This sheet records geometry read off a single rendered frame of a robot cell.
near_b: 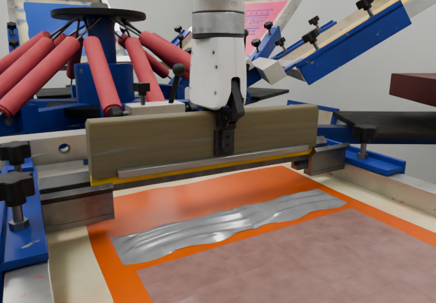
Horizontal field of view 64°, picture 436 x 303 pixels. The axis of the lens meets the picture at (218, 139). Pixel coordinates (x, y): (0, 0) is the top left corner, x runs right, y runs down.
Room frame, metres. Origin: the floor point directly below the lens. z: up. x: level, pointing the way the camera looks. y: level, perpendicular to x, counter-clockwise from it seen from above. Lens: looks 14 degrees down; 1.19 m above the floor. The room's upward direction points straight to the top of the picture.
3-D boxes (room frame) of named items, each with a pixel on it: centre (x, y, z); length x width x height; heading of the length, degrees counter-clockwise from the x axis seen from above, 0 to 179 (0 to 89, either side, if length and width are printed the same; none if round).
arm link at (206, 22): (0.53, 0.00, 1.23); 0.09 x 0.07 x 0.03; 29
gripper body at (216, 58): (0.53, 0.00, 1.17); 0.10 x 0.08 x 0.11; 29
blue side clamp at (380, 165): (0.69, -0.23, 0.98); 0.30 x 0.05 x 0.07; 29
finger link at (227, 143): (0.50, -0.01, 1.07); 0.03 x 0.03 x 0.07; 29
